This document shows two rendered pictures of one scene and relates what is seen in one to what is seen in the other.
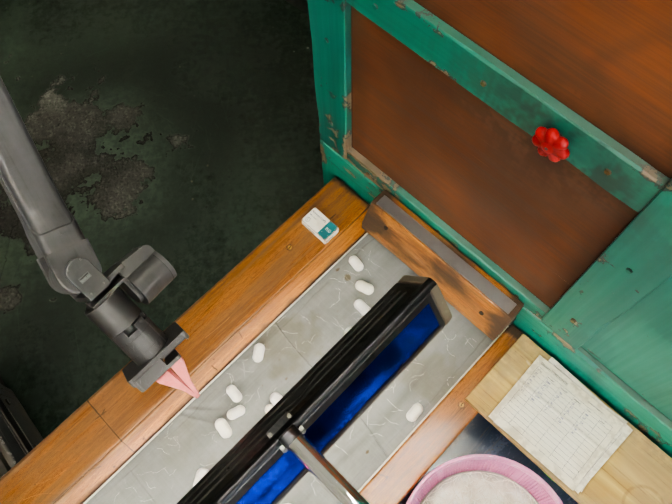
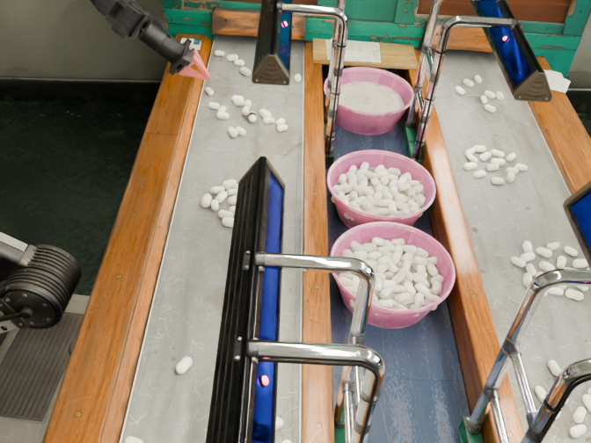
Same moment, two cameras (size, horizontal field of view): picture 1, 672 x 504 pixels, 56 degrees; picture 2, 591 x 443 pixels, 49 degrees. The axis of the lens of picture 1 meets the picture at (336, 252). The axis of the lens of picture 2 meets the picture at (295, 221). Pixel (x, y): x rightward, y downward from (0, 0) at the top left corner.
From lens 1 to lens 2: 1.59 m
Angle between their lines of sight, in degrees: 37
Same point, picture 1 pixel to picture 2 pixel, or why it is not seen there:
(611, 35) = not seen: outside the picture
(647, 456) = (390, 46)
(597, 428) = (368, 47)
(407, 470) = (315, 87)
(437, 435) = (314, 75)
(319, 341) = (232, 80)
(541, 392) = not seen: hidden behind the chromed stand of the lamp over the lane
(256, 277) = not seen: hidden behind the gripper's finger
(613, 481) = (388, 55)
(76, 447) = (159, 146)
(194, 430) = (208, 125)
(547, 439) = (354, 55)
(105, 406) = (156, 130)
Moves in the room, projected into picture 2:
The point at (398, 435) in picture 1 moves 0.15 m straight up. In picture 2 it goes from (299, 88) to (302, 41)
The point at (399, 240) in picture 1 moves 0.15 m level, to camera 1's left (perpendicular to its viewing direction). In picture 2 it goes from (236, 21) to (200, 35)
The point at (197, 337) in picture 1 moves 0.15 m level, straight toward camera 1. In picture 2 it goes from (175, 94) to (228, 99)
